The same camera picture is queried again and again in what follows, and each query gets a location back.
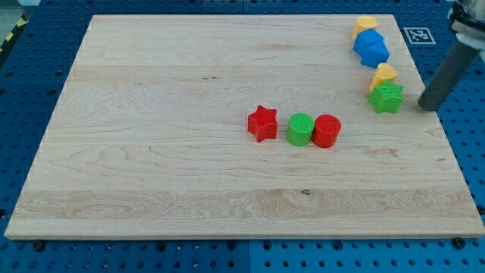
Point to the green cylinder block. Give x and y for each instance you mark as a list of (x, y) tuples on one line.
[(300, 129)]

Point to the yellow heart block upper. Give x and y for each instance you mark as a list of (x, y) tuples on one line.
[(363, 23)]

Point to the blue block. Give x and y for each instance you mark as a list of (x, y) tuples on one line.
[(370, 46)]

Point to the green star block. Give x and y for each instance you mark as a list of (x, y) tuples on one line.
[(386, 97)]

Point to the wooden board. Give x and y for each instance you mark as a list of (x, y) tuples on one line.
[(148, 139)]

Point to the red star block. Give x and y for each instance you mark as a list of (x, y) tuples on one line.
[(263, 123)]

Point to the red cylinder block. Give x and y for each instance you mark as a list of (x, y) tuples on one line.
[(326, 130)]

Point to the yellow heart block lower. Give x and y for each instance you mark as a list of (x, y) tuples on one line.
[(384, 71)]

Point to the yellow heart block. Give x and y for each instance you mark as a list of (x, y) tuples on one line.
[(363, 23), (384, 71)]

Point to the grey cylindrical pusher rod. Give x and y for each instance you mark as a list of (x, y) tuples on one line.
[(458, 59)]

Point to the white fiducial marker tag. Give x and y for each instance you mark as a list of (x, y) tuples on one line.
[(419, 36)]

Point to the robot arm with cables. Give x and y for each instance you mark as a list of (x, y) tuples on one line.
[(466, 19)]

